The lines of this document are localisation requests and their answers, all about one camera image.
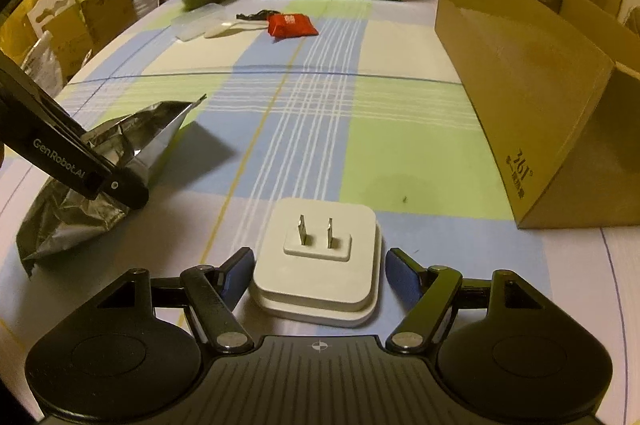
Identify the silver foil bag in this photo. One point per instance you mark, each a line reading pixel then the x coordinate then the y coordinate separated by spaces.
pixel 61 218

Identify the white plastic spoon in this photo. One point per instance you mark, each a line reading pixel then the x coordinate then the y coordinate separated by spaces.
pixel 227 27

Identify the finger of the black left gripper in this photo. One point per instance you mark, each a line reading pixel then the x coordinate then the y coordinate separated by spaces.
pixel 124 186

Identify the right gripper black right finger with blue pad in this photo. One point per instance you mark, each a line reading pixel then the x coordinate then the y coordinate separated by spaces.
pixel 426 293

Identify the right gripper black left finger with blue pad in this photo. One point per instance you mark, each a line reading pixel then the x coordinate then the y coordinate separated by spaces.
pixel 211 295

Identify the clear plastic box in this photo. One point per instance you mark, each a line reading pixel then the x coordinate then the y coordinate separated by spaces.
pixel 194 23

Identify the brown cardboard box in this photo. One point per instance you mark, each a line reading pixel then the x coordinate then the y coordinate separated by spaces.
pixel 555 85

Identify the red snack packet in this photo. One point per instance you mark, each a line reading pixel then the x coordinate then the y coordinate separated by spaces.
pixel 282 26

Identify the white power adapter plug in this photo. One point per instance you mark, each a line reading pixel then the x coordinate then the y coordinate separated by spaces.
pixel 319 262

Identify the checked tablecloth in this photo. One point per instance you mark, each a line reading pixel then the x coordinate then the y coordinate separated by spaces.
pixel 369 111

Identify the yellow plastic bag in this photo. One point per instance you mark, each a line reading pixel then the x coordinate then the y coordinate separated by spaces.
pixel 17 35

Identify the white crumpled plastic bag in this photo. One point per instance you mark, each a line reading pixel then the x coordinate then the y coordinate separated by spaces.
pixel 42 66

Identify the brown cardboard cartons stack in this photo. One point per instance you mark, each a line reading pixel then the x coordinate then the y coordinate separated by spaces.
pixel 80 28

